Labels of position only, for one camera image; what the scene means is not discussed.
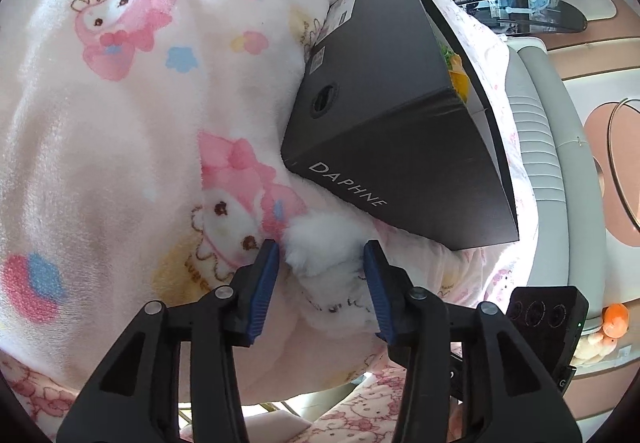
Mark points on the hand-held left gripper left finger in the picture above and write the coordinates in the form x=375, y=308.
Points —
x=262, y=288

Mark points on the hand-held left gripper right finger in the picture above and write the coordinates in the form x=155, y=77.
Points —
x=377, y=293

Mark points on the white plush toy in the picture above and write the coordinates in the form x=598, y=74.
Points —
x=325, y=243

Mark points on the black cardboard box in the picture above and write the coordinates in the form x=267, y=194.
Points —
x=400, y=148

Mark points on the cream plush toy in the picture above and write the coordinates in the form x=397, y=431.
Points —
x=595, y=345

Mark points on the orange toy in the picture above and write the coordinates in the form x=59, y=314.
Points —
x=615, y=318

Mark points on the pink cat print sheet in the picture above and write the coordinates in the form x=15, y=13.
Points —
x=360, y=403

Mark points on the round metal hoop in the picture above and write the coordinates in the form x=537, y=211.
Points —
x=611, y=158

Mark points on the pink cartoon print blanket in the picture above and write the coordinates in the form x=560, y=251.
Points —
x=125, y=148

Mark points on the yellow snack packet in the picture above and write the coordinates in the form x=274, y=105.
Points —
x=459, y=83

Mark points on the green snack packet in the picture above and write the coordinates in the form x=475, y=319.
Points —
x=448, y=55

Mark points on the grey padded bed frame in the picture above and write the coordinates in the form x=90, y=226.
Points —
x=545, y=148

